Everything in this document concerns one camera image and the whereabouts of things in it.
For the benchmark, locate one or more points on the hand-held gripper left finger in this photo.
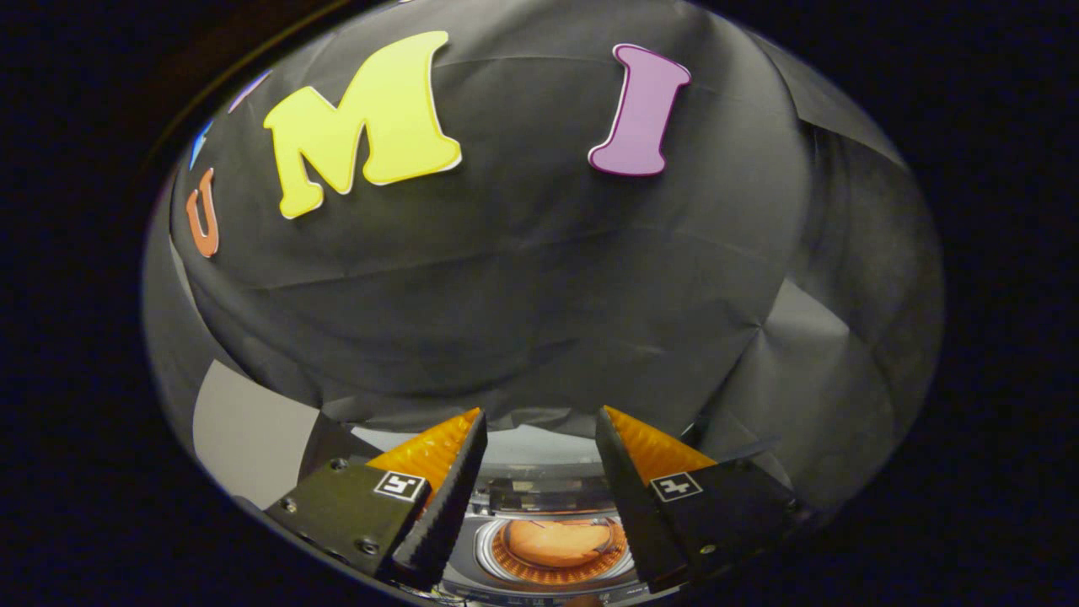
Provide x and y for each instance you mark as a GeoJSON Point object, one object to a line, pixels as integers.
{"type": "Point", "coordinates": [447, 514]}

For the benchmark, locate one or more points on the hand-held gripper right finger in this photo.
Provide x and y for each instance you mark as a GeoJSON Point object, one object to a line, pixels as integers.
{"type": "Point", "coordinates": [628, 497]}

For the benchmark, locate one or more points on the grey washing machine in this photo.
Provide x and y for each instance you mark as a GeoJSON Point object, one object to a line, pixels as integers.
{"type": "Point", "coordinates": [470, 566]}

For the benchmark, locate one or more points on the orange polo shirt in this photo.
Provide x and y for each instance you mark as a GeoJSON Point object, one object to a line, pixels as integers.
{"type": "Point", "coordinates": [556, 541]}

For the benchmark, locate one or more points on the black backdrop cloth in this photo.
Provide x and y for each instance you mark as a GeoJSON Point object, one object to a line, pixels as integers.
{"type": "Point", "coordinates": [539, 295]}

